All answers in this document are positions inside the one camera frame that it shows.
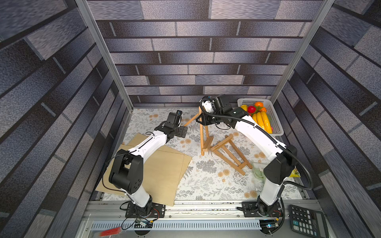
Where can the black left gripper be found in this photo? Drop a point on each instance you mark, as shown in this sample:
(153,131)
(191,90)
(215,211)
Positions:
(181,129)

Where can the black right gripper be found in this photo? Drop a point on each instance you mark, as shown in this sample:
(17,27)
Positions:
(203,116)

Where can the small wooden easel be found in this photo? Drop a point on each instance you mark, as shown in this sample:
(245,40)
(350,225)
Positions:
(205,138)

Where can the thin plywood board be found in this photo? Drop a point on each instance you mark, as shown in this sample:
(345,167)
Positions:
(163,157)
(161,184)

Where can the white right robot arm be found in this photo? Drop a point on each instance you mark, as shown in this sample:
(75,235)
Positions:
(283,159)

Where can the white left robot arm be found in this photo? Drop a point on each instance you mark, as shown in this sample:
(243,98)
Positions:
(127,168)

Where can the red toy apple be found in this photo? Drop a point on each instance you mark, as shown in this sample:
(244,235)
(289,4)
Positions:
(251,109)

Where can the orange toy fruit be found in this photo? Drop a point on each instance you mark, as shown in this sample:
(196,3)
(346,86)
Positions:
(259,104)

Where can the yellow toy bananas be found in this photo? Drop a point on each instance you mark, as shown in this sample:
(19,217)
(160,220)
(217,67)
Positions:
(263,121)

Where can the white plastic fruit basket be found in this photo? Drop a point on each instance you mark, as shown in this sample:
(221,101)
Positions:
(269,109)

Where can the yellow snack bag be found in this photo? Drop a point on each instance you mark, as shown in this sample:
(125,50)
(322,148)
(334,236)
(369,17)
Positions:
(295,173)

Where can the red object bottom left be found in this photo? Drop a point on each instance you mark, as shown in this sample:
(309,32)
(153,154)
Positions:
(110,233)

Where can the black calculator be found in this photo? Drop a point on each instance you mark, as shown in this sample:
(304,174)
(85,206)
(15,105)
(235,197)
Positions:
(308,222)

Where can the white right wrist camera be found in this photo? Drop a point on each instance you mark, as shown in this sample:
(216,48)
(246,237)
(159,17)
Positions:
(208,106)

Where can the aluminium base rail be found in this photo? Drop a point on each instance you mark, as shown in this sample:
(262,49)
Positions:
(217,215)

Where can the aluminium corner post left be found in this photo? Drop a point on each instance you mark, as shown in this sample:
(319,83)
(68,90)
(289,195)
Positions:
(101,44)

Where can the aluminium corner post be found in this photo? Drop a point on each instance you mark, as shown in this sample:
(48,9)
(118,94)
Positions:
(311,31)
(101,44)

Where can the aluminium corner post right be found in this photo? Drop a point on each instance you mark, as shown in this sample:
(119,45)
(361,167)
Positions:
(311,31)

